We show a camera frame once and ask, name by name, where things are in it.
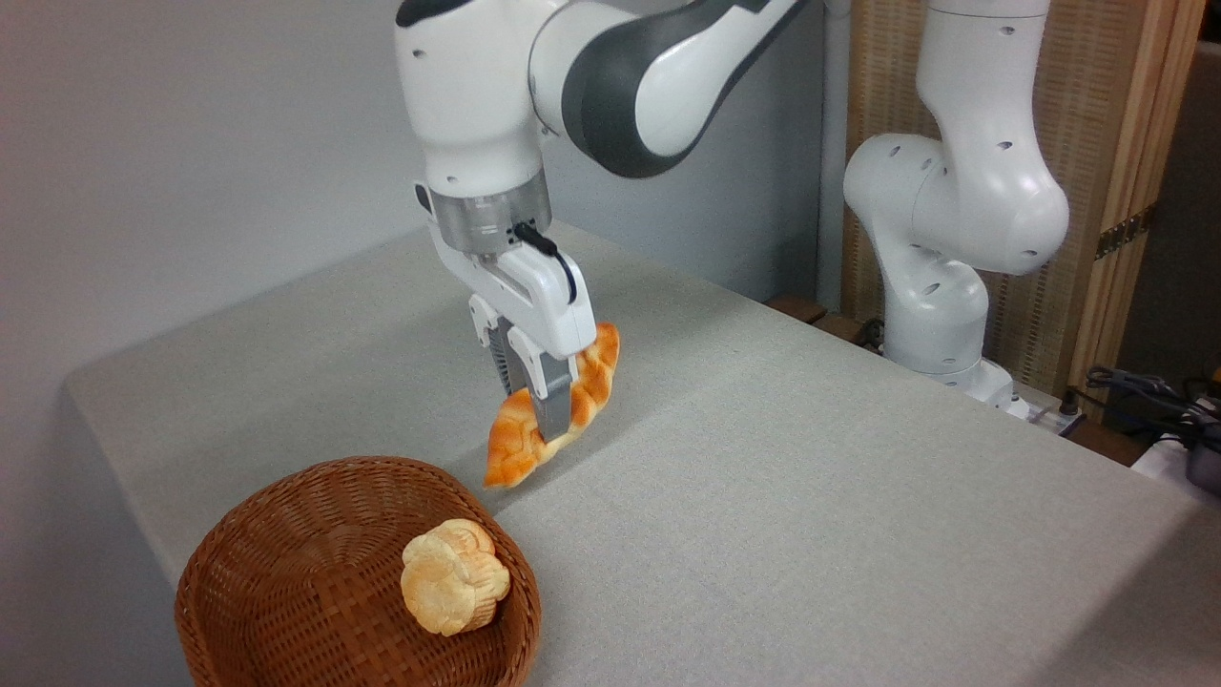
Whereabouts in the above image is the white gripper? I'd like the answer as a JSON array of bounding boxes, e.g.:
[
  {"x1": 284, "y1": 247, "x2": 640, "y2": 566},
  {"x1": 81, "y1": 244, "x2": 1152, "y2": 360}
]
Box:
[{"x1": 429, "y1": 225, "x2": 599, "y2": 444}]

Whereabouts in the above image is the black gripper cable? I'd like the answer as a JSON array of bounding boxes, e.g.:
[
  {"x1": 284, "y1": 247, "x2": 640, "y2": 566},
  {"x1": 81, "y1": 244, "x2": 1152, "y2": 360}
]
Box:
[{"x1": 513, "y1": 221, "x2": 579, "y2": 305}]

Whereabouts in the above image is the bamboo folding screen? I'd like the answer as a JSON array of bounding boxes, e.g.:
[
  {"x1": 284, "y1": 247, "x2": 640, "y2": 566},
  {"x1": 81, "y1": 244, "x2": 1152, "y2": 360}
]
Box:
[{"x1": 844, "y1": 0, "x2": 1208, "y2": 397}]

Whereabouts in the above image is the orange croissant bread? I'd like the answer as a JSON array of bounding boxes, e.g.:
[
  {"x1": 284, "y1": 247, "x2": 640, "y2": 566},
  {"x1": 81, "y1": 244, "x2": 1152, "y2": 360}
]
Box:
[{"x1": 484, "y1": 323, "x2": 621, "y2": 489}]

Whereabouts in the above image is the round pale bread bun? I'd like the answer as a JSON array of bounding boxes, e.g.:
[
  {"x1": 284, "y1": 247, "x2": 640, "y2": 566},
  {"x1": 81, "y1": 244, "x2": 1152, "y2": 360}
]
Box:
[{"x1": 400, "y1": 519, "x2": 511, "y2": 636}]

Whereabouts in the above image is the grey white device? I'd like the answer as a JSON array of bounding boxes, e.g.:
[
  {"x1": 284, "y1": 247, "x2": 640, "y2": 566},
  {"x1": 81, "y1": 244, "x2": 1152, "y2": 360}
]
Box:
[{"x1": 1131, "y1": 429, "x2": 1221, "y2": 497}]

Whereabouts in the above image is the brown wooden block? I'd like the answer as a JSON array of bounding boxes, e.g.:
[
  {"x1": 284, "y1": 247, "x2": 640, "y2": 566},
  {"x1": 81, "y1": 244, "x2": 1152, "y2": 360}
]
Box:
[
  {"x1": 765, "y1": 293, "x2": 828, "y2": 325},
  {"x1": 811, "y1": 312, "x2": 885, "y2": 352}
]

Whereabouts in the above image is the black cable bundle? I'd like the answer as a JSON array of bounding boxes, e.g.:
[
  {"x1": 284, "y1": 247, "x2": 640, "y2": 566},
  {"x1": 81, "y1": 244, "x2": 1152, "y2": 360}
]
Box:
[{"x1": 1068, "y1": 366, "x2": 1221, "y2": 451}]

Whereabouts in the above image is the brown woven wicker basket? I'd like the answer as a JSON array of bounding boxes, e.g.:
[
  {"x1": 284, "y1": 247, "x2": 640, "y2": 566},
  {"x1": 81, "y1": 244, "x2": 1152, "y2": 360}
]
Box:
[{"x1": 175, "y1": 456, "x2": 543, "y2": 687}]

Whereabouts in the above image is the metal screen hinge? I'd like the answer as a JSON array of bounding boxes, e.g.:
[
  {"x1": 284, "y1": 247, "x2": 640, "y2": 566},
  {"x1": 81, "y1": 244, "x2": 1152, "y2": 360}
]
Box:
[{"x1": 1095, "y1": 204, "x2": 1158, "y2": 260}]

